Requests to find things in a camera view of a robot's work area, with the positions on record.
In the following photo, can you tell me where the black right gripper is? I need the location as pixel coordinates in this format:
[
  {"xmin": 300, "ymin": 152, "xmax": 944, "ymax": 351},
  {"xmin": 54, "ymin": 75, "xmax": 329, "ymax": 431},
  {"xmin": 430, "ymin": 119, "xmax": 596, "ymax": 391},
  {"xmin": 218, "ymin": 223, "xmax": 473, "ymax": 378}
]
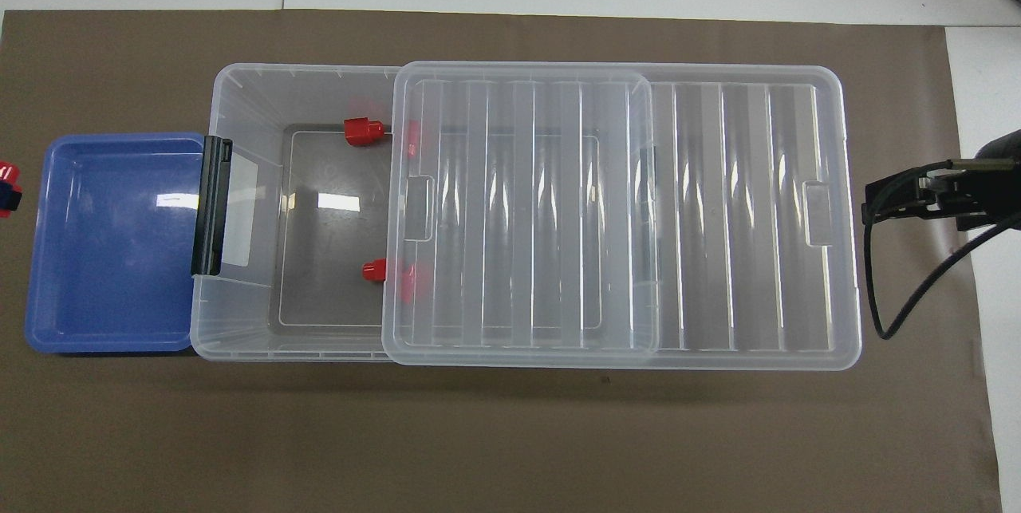
[{"xmin": 864, "ymin": 158, "xmax": 1021, "ymax": 231}]

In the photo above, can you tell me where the clear ribbed plastic lid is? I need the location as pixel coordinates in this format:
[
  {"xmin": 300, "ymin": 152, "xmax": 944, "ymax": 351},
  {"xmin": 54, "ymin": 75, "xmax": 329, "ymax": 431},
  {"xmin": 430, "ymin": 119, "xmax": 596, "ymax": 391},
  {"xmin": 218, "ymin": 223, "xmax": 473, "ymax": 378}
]
[{"xmin": 381, "ymin": 61, "xmax": 865, "ymax": 372}]

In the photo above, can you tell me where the blue plastic tray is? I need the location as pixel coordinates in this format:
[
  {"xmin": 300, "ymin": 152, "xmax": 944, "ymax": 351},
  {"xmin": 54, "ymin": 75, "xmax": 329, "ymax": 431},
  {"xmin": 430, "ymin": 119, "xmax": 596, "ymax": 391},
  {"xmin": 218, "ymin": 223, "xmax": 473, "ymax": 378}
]
[{"xmin": 24, "ymin": 132, "xmax": 210, "ymax": 356}]

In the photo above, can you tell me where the black box latch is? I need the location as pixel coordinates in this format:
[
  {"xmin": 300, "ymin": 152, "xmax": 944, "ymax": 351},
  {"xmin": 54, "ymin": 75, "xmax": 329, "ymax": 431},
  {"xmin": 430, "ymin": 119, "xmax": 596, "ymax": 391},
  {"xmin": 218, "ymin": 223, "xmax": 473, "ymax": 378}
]
[{"xmin": 191, "ymin": 136, "xmax": 234, "ymax": 277}]

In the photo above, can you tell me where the clear plastic storage box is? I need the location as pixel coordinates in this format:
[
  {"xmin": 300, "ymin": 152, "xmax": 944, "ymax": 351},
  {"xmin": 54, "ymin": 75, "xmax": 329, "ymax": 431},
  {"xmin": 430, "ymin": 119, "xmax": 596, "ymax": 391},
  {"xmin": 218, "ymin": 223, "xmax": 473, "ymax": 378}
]
[{"xmin": 190, "ymin": 62, "xmax": 663, "ymax": 362}]

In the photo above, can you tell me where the brown table mat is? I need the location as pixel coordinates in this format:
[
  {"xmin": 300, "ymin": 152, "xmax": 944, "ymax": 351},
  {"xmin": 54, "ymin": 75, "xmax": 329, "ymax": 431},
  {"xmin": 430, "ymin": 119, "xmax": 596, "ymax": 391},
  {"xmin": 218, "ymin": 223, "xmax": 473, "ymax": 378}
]
[{"xmin": 0, "ymin": 9, "xmax": 1003, "ymax": 513}]

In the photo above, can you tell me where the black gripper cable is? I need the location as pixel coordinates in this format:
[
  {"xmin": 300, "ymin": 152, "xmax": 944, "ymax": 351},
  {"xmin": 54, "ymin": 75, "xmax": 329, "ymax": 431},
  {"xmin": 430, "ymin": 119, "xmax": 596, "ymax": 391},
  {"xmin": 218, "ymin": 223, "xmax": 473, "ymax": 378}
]
[{"xmin": 864, "ymin": 210, "xmax": 1021, "ymax": 340}]

